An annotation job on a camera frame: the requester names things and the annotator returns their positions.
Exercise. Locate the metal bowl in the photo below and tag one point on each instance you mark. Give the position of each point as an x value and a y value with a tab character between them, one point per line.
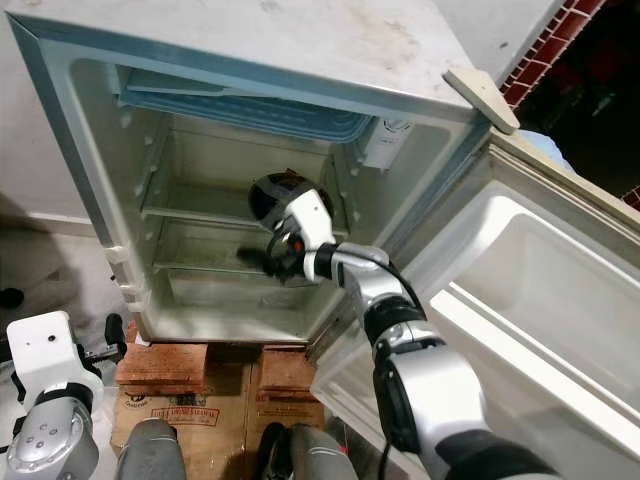
272	195

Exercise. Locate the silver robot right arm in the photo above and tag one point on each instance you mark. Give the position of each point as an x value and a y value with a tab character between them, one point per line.
430	390

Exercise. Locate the clear fridge shelf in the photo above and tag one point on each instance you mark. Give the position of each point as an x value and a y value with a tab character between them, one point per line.
190	213
200	270

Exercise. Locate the white fridge cabinet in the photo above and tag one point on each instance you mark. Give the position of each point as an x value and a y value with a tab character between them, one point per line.
260	40

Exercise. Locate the white fridge door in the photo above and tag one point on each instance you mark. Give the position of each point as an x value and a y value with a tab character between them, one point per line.
530	270

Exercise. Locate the beige fridge hinge cover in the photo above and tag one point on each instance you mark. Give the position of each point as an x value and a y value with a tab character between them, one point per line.
485	98

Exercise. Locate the red brick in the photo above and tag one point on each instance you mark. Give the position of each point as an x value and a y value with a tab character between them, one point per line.
275	370
155	365

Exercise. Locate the black object on floor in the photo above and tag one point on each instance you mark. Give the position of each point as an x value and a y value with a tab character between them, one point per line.
11	298

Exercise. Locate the printed brown cardboard box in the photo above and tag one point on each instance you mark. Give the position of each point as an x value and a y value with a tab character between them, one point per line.
180	415
280	408

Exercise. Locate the silver robot left leg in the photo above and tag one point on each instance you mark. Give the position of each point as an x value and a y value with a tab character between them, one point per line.
150	455

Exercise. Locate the silver robot leg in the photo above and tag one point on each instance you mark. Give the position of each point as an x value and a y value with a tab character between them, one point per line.
315	458
150	455

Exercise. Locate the blue freezer compartment flap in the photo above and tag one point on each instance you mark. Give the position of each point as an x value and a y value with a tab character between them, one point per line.
240	110

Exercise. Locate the white thermostat control box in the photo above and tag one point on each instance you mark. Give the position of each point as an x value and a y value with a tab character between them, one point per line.
385	142

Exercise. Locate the silver robot right leg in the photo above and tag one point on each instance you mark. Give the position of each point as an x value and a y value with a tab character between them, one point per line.
315	458

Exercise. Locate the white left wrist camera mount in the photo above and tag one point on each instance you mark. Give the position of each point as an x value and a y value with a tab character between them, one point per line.
50	352

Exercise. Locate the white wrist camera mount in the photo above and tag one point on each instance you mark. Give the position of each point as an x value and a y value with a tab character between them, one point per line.
310	220
50	352

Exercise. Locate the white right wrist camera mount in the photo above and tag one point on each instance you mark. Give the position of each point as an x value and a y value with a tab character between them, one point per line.
310	220

